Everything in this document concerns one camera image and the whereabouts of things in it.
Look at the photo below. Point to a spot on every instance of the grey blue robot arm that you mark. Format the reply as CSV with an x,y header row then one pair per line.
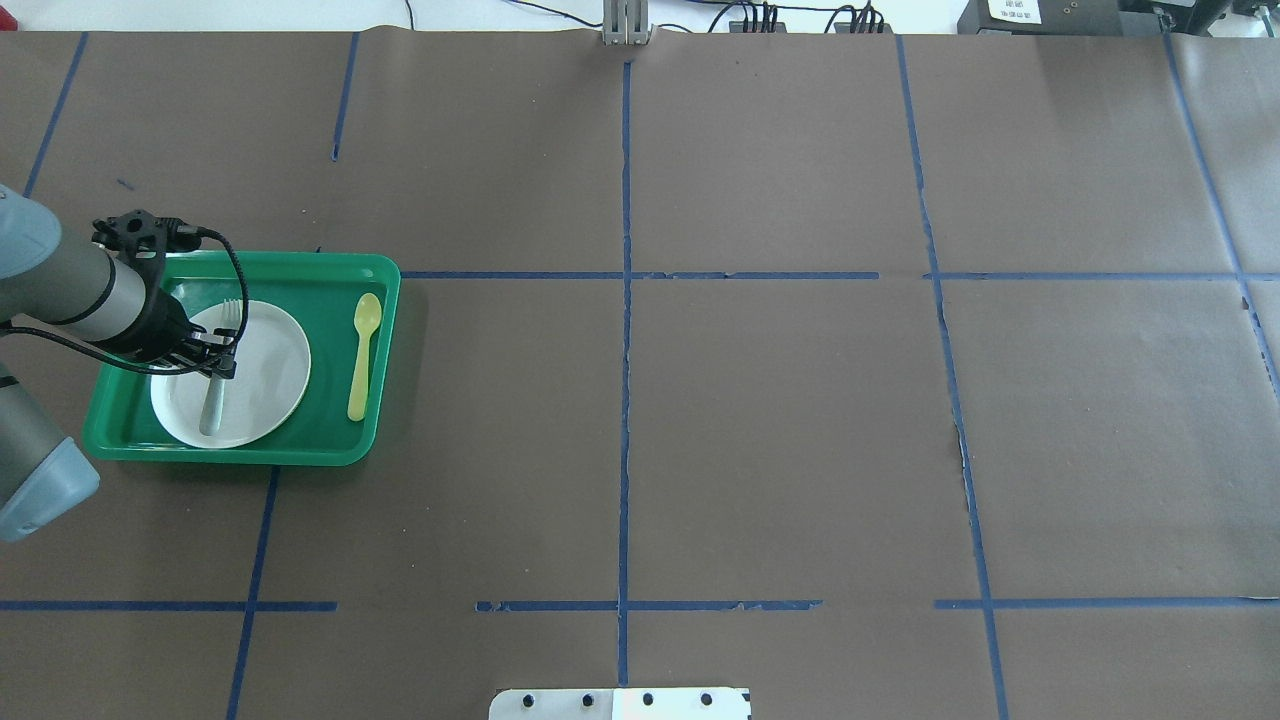
x,y
103,298

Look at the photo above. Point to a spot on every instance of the yellow plastic spoon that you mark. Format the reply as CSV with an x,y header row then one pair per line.
x,y
366,321

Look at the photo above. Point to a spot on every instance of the aluminium frame post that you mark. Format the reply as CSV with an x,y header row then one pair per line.
x,y
626,23

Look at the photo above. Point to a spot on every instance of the white round plate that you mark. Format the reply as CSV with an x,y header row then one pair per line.
x,y
273,367

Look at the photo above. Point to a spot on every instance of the brown paper table cover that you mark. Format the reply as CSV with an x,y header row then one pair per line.
x,y
892,377

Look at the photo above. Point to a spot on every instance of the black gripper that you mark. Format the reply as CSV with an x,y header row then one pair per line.
x,y
163,322

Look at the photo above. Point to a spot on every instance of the green plastic tray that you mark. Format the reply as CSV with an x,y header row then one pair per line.
x,y
320,290

